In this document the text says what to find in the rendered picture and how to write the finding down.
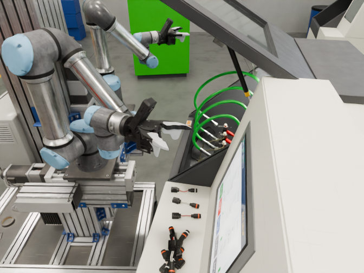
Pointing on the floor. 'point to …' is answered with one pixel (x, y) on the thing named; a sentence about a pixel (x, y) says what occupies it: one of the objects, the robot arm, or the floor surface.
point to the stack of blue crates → (73, 19)
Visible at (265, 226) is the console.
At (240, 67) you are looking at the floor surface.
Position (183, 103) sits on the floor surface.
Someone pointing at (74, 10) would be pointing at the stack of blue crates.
